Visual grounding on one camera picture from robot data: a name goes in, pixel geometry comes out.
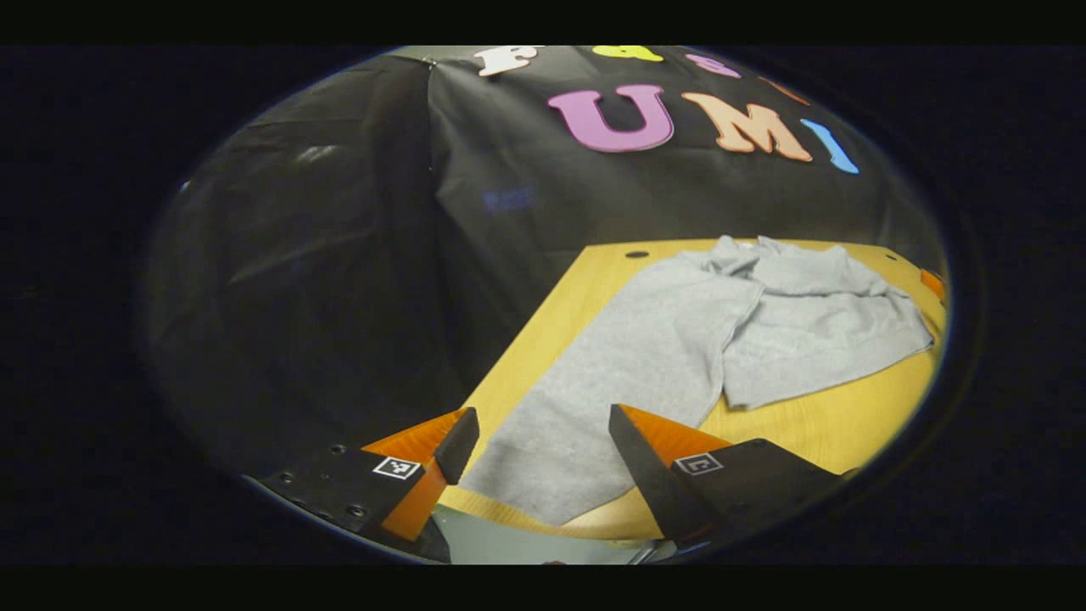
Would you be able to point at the grey sweatshirt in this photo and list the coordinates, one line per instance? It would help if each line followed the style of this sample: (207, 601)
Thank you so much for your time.
(645, 365)

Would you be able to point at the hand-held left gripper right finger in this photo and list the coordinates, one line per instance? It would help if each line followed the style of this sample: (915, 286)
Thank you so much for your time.
(640, 475)

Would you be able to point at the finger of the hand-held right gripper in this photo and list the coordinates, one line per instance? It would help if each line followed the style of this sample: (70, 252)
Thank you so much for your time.
(933, 284)

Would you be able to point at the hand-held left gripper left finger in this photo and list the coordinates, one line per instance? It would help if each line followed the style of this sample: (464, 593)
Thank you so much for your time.
(458, 441)

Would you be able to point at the black backdrop cloth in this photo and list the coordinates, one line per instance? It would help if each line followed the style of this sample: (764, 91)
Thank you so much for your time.
(356, 297)

